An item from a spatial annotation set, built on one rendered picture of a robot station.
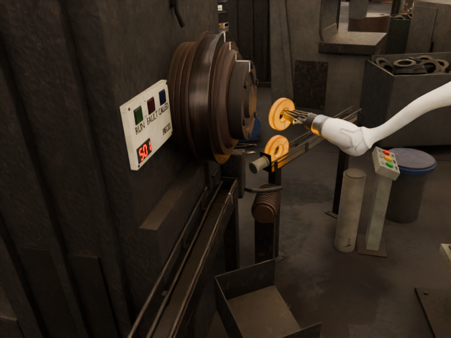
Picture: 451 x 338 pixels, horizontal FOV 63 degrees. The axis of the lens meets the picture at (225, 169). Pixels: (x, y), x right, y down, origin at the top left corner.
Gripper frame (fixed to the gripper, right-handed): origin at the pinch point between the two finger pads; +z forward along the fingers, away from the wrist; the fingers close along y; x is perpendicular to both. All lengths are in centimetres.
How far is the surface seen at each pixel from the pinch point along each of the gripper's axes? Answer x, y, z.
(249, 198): -96, 34, 54
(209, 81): 33, -62, -23
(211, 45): 41, -54, -14
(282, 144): -19.0, 2.8, 0.2
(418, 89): -31, 179, 9
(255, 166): -24.2, -17.3, -0.2
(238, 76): 31, -49, -22
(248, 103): 21, -45, -23
